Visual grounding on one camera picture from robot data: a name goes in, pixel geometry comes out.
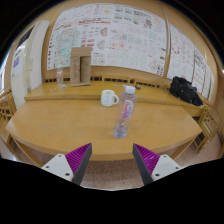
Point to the narrow printed wall poster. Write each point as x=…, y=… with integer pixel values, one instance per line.
x=186, y=60

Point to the small black yellow device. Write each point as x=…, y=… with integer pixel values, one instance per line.
x=137, y=87

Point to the small clear plastic bottle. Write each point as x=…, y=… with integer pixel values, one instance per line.
x=59, y=76

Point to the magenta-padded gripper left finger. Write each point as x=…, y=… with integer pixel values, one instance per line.
x=71, y=163

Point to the wooden chair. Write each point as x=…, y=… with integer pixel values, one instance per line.
x=6, y=106
x=208, y=125

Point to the black bag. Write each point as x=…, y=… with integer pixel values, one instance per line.
x=185, y=90

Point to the brown cardboard box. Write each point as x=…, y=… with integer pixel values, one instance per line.
x=80, y=66

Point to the white ceramic mug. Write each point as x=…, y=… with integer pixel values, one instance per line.
x=107, y=98

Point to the large printed wall poster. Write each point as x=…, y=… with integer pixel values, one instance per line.
x=110, y=33

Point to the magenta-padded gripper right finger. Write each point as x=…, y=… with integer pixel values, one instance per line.
x=153, y=163

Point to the clear plastic water bottle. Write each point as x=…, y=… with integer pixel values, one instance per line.
x=125, y=115

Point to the white door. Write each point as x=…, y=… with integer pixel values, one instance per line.
x=25, y=66

